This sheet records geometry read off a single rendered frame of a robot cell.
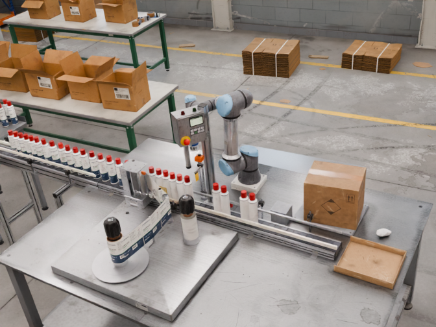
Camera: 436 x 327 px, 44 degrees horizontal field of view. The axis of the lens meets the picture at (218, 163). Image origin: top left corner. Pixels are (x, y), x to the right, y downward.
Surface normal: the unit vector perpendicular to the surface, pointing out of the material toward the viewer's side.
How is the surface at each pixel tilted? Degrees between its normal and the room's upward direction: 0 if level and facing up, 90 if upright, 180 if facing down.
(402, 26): 90
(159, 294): 0
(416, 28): 90
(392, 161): 0
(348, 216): 90
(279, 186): 0
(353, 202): 90
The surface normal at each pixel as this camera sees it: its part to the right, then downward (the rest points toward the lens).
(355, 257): -0.08, -0.84
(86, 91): -0.44, 0.51
